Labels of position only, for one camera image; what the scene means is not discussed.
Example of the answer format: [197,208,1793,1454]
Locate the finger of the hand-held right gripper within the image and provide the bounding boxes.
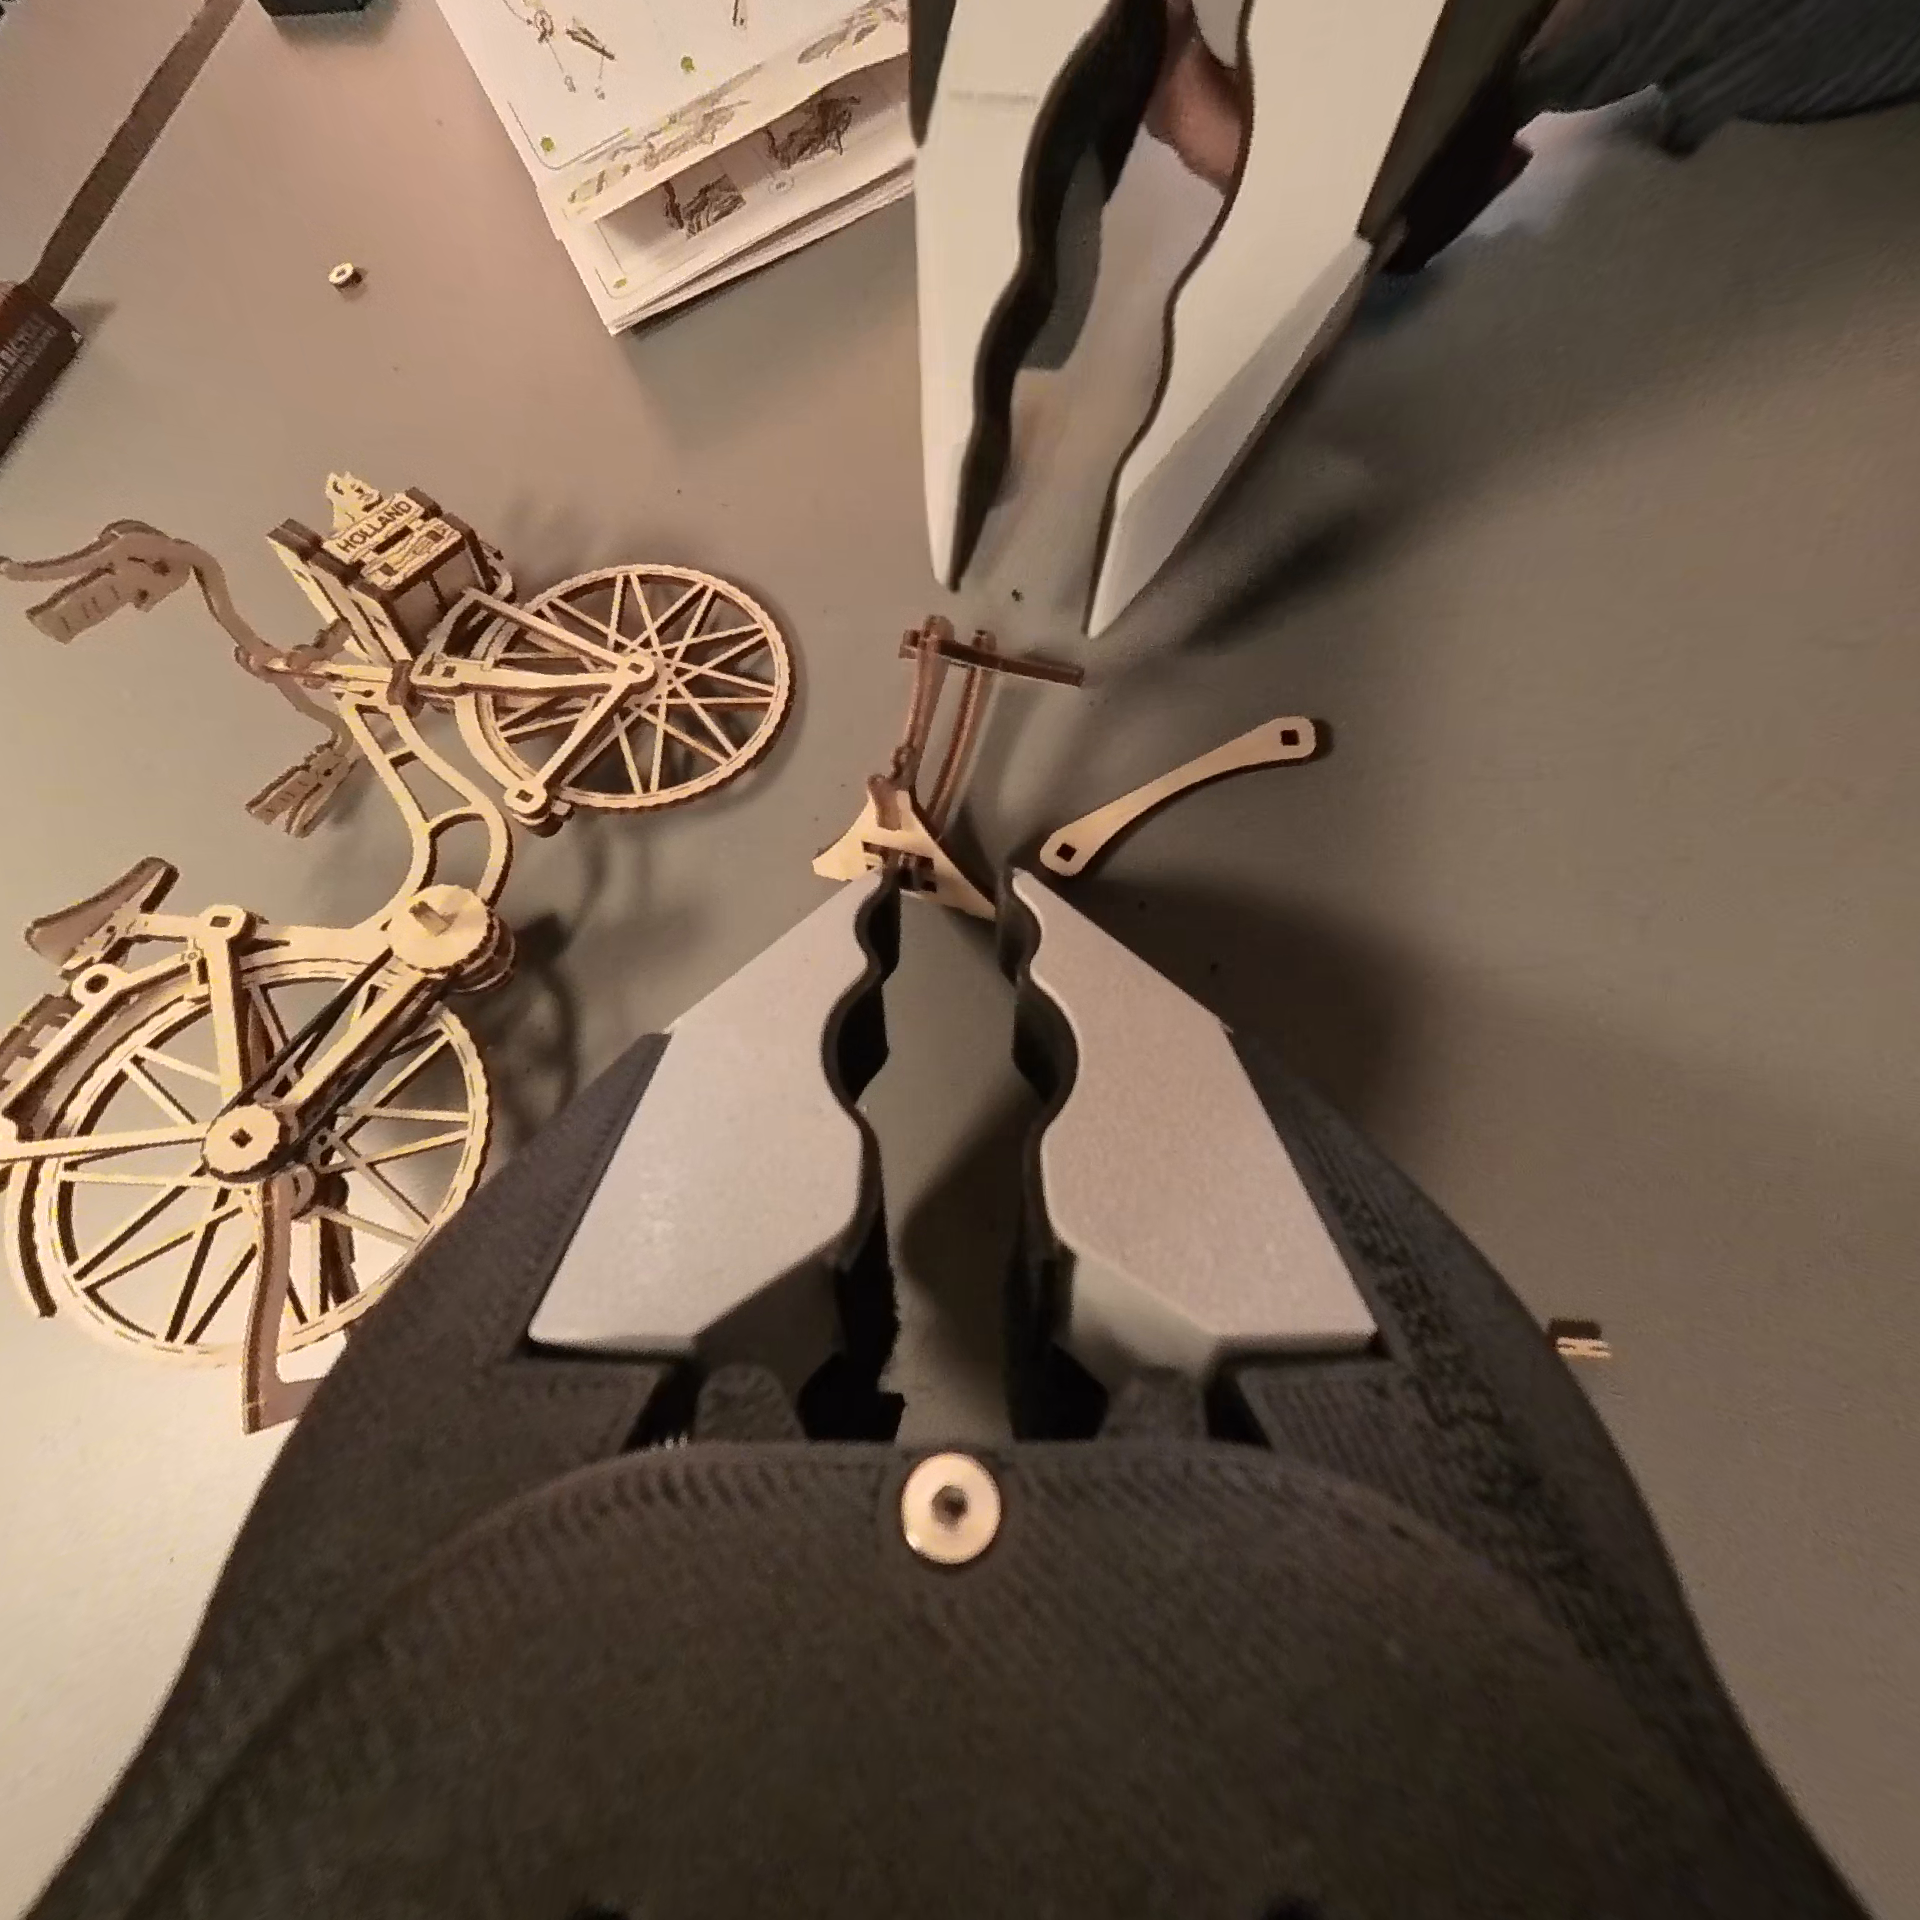
[909,0,1121,591]
[1083,0,1448,641]

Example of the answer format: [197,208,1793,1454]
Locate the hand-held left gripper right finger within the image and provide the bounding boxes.
[998,872,1383,1414]

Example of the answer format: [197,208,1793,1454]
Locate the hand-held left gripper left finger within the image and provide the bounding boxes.
[520,878,911,1414]

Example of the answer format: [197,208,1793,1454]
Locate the small wooden model assembly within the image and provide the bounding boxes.
[813,617,1088,922]

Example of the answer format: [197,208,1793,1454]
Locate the curved wooden strip part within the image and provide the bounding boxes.
[1037,719,1329,881]

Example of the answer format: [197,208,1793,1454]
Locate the person's right forearm grey sleeve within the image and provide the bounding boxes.
[1528,0,1920,155]

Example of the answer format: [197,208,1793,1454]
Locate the wooden bicycle model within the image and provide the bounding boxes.
[0,472,798,1436]

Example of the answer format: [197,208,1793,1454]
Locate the dark model kit box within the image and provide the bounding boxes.
[0,276,77,462]

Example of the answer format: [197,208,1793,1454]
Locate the person's right hand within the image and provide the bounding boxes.
[1148,28,1256,179]

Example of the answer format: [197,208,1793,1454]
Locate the white instruction booklet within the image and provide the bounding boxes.
[433,0,920,336]

